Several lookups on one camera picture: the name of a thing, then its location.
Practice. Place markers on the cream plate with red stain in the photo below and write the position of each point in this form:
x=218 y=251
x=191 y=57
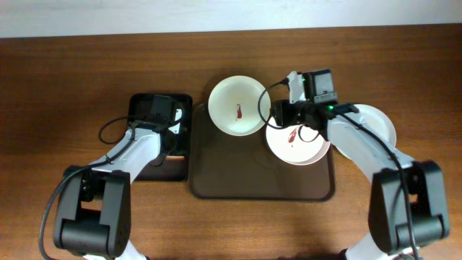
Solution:
x=238 y=105

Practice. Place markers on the large brown serving tray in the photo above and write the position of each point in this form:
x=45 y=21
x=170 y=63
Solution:
x=222 y=166

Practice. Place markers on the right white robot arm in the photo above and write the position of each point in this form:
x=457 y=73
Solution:
x=408 y=207

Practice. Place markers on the small black water tray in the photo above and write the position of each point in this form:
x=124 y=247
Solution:
x=158 y=107

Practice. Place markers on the light blue stained plate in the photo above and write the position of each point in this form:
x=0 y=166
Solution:
x=378 y=122

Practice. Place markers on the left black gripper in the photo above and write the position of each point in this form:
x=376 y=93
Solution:
x=177 y=135

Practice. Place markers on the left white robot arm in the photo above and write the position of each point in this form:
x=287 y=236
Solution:
x=93 y=217

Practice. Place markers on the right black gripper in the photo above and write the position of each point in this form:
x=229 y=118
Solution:
x=278 y=113

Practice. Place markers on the orange green scrub sponge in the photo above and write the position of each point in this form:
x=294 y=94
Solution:
x=175 y=158

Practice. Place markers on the white plate with red sauce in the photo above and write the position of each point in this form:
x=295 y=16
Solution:
x=297 y=145

